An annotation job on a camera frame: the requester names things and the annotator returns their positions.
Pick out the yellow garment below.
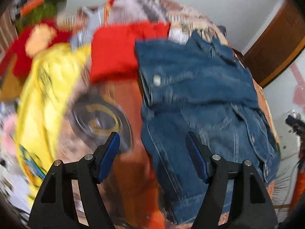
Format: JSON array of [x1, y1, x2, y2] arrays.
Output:
[[14, 43, 92, 206]]

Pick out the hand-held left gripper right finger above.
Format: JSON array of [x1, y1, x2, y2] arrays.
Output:
[[185, 131, 279, 229]]

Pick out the wardrobe sliding door pink hearts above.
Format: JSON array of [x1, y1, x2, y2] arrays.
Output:
[[262, 52, 305, 124]]

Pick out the red plush toy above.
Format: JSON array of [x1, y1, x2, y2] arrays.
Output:
[[0, 23, 72, 79]]

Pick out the wooden door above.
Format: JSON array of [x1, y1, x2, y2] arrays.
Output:
[[243, 0, 305, 89]]

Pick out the pink cloth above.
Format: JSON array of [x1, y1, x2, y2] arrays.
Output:
[[0, 113, 18, 153]]

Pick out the blue denim jacket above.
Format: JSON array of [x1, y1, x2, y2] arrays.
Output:
[[135, 32, 280, 225]]

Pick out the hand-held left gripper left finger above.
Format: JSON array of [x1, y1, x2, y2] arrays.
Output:
[[27, 132, 121, 229]]

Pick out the printed blanket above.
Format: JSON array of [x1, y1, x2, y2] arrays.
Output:
[[55, 0, 282, 229]]

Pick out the orange-red garment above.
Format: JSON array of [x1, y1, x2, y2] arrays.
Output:
[[89, 21, 171, 84]]

